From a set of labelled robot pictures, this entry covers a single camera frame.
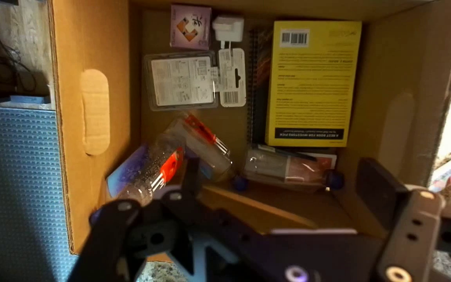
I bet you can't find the white power adapter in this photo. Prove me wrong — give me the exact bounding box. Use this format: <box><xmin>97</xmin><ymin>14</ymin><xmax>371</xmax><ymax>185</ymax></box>
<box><xmin>211</xmin><ymin>14</ymin><xmax>247</xmax><ymax>51</ymax></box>

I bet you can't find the white cardboard storage box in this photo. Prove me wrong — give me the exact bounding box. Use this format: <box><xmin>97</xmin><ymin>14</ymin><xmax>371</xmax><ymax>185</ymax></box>
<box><xmin>47</xmin><ymin>0</ymin><xmax>451</xmax><ymax>253</ymax></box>

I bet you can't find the pink square card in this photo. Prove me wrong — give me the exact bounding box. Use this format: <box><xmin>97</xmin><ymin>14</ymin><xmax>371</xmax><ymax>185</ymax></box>
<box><xmin>168</xmin><ymin>3</ymin><xmax>213</xmax><ymax>53</ymax></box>

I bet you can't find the clear plastic bag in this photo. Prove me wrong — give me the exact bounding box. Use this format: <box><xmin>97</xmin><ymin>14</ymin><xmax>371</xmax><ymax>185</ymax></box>
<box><xmin>240</xmin><ymin>144</ymin><xmax>346</xmax><ymax>191</ymax></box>

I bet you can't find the clear bottle blue label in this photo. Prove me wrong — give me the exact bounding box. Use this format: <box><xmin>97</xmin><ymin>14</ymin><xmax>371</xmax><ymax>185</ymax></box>
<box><xmin>103</xmin><ymin>142</ymin><xmax>188</xmax><ymax>208</ymax></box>

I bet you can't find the yellow printed package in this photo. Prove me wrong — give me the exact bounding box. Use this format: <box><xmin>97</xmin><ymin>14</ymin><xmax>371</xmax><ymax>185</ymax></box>
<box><xmin>263</xmin><ymin>18</ymin><xmax>365</xmax><ymax>150</ymax></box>

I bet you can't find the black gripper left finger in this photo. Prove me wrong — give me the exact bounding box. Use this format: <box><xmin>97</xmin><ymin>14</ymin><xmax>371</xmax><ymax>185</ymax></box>
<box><xmin>70</xmin><ymin>155</ymin><xmax>204</xmax><ymax>282</ymax></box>

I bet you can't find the black spiral notebook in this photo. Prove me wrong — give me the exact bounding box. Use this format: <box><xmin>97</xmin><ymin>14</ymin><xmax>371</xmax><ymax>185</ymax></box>
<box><xmin>244</xmin><ymin>26</ymin><xmax>274</xmax><ymax>145</ymax></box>

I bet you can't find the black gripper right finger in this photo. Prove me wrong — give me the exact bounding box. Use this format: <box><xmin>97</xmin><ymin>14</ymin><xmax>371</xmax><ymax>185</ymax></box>
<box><xmin>357</xmin><ymin>155</ymin><xmax>448</xmax><ymax>282</ymax></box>

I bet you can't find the clear blister package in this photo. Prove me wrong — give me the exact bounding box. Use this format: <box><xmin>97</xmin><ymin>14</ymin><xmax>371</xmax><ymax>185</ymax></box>
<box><xmin>142</xmin><ymin>47</ymin><xmax>249</xmax><ymax>112</ymax></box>

